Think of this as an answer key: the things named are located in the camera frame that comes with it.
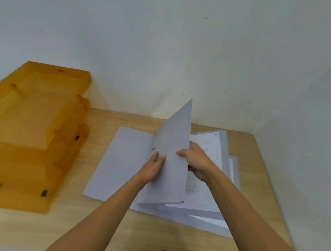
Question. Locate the person's right hand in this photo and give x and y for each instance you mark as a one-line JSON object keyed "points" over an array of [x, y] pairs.
{"points": [[197, 163]]}

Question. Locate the person's right forearm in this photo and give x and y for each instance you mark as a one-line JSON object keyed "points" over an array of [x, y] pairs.
{"points": [[243, 214]]}

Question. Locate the person's left thumb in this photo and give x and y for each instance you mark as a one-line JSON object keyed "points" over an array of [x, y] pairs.
{"points": [[162, 158]]}

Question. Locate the person's left forearm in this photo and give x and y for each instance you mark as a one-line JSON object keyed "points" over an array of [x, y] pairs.
{"points": [[98, 217]]}

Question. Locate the person's left hand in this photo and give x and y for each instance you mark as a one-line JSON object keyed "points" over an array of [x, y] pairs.
{"points": [[151, 171]]}

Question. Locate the person's right thumb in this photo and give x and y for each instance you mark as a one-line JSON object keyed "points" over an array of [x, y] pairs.
{"points": [[182, 153]]}

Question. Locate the grey paper folder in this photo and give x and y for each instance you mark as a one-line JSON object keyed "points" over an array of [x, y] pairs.
{"points": [[206, 223], [124, 160], [225, 152]]}

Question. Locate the orange plastic document tray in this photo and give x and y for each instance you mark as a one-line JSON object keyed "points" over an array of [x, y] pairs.
{"points": [[31, 191], [69, 139], [38, 103]]}

